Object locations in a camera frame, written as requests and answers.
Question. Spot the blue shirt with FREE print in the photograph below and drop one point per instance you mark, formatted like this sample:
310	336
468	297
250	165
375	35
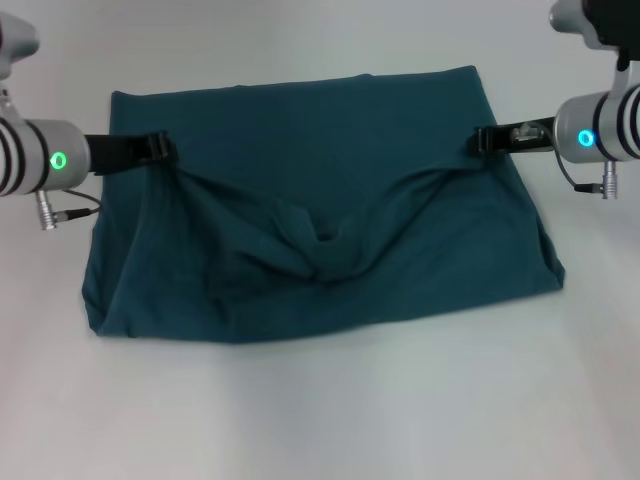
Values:
325	210

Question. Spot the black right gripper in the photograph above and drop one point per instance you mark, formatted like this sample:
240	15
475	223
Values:
530	137

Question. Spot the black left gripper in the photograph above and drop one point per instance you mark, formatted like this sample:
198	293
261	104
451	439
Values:
115	152

